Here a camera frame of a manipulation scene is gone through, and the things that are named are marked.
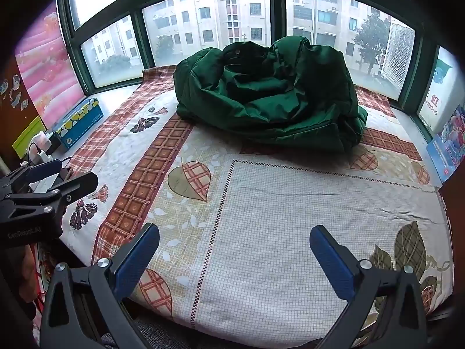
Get yellow-green card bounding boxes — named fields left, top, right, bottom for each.
left=12, top=115, right=47, bottom=161

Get white cartoon window poster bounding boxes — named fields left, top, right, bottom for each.
left=418, top=45, right=462, bottom=133

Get pink window curtain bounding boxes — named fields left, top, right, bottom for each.
left=15, top=2, right=86, bottom=126

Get cartoon wall stickers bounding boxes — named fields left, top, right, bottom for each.
left=0, top=74, right=30, bottom=110

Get white louvred outdoor grille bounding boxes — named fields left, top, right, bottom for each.
left=380, top=22, right=416, bottom=99

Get dark green window frame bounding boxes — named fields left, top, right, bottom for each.
left=56, top=0, right=451, bottom=126

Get plaid leaf-patterned bedsheet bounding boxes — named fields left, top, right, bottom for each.
left=34, top=66, right=455, bottom=342

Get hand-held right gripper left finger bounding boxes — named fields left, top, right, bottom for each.
left=39, top=222, right=160, bottom=349

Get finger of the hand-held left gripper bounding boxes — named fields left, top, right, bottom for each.
left=3, top=172, right=99, bottom=222
left=0, top=159, right=63, bottom=194

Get grey checked cloth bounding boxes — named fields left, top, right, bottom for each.
left=102, top=320, right=204, bottom=349

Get blue yellow-dotted tissue box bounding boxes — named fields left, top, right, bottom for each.
left=54, top=96, right=105, bottom=150

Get green puffer jacket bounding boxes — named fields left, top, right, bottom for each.
left=174, top=37, right=368, bottom=153

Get white charger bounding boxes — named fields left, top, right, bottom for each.
left=31, top=133, right=55, bottom=163

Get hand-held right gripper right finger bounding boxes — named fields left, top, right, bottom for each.
left=310, top=225, right=428, bottom=349

